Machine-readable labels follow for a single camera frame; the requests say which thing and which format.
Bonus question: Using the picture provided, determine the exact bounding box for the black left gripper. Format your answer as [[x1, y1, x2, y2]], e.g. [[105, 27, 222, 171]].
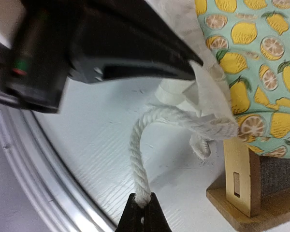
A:
[[0, 0, 92, 114]]

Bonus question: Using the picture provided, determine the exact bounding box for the grey bed base mat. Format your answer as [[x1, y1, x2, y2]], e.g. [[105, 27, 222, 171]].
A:
[[260, 157, 290, 198]]

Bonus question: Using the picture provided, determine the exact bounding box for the wooden pet bed frame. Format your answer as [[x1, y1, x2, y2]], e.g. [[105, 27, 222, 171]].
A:
[[206, 139, 290, 232]]

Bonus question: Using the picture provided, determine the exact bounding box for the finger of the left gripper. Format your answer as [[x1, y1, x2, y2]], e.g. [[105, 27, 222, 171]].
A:
[[70, 0, 203, 84]]

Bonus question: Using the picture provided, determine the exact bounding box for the aluminium front rail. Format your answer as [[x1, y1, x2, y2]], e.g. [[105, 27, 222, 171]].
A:
[[0, 104, 116, 232]]

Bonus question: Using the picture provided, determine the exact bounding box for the lemon print bed cushion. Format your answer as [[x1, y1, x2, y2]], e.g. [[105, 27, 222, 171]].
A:
[[130, 0, 290, 207]]

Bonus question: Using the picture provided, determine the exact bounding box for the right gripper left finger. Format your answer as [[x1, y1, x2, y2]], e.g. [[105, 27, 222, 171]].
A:
[[116, 193, 144, 232]]

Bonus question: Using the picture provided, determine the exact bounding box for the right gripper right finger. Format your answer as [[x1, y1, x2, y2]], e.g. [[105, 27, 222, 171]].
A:
[[143, 192, 172, 232]]

